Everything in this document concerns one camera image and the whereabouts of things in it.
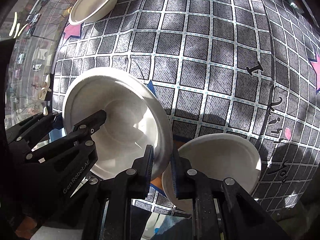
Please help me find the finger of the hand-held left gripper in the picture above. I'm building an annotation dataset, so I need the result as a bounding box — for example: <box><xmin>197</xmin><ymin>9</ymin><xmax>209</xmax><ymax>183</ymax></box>
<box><xmin>71</xmin><ymin>109</ymin><xmax>107</xmax><ymax>147</ymax></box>
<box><xmin>5</xmin><ymin>112</ymin><xmax>65</xmax><ymax>155</ymax></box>

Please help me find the grey checkered star tablecloth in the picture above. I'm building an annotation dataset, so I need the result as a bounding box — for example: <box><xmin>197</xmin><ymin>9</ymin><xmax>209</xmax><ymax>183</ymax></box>
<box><xmin>51</xmin><ymin>0</ymin><xmax>320</xmax><ymax>215</ymax></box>

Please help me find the person's leg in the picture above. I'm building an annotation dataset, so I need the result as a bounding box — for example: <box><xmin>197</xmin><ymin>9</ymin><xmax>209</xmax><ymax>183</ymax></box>
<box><xmin>150</xmin><ymin>216</ymin><xmax>193</xmax><ymax>240</ymax></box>
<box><xmin>130</xmin><ymin>200</ymin><xmax>153</xmax><ymax>240</ymax></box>

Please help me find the person's right leg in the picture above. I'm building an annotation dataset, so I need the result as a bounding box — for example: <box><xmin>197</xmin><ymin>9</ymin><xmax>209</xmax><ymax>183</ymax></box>
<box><xmin>150</xmin><ymin>216</ymin><xmax>193</xmax><ymax>240</ymax></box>

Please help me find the white paper bowl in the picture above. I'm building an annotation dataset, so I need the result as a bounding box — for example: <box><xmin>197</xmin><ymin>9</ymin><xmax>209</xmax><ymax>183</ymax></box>
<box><xmin>62</xmin><ymin>67</ymin><xmax>174</xmax><ymax>181</ymax></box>
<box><xmin>161</xmin><ymin>133</ymin><xmax>262</xmax><ymax>212</ymax></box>
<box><xmin>69</xmin><ymin>0</ymin><xmax>120</xmax><ymax>26</ymax></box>

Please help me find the person's left leg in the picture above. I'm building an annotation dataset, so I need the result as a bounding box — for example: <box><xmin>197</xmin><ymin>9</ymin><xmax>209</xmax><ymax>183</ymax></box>
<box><xmin>130</xmin><ymin>200</ymin><xmax>153</xmax><ymax>240</ymax></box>

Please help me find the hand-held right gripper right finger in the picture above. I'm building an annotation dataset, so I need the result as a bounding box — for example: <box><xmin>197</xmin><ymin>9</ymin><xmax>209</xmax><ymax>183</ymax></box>
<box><xmin>170</xmin><ymin>150</ymin><xmax>284</xmax><ymax>240</ymax></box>

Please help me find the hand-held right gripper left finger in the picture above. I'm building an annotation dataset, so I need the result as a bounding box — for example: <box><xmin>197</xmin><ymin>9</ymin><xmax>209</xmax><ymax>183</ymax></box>
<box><xmin>82</xmin><ymin>144</ymin><xmax>155</xmax><ymax>240</ymax></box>

